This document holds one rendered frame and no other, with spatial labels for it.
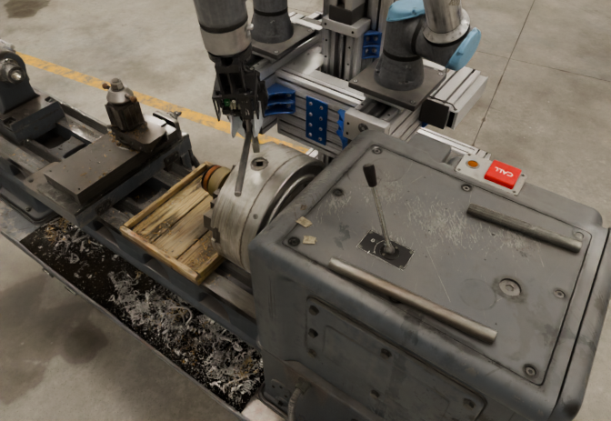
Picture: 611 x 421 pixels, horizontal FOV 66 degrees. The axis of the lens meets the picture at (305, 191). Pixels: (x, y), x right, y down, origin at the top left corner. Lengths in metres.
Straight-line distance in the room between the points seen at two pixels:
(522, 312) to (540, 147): 2.62
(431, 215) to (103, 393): 1.65
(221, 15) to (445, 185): 0.56
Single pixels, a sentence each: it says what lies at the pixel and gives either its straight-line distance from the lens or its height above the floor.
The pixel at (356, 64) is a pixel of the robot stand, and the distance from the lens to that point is 1.64.
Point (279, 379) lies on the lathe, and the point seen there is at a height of 0.71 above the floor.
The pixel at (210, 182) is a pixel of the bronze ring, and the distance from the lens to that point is 1.21.
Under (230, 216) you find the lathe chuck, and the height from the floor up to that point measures 1.17.
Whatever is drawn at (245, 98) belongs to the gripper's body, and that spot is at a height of 1.49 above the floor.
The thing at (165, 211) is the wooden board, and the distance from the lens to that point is 1.48.
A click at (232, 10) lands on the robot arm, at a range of 0.73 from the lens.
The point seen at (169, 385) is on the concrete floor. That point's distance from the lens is 2.16.
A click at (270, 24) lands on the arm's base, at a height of 1.22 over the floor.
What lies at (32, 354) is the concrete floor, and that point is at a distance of 2.44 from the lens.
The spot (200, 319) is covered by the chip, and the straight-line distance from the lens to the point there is 1.60.
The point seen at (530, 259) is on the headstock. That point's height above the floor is 1.26.
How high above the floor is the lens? 1.92
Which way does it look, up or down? 44 degrees down
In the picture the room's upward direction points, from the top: 1 degrees clockwise
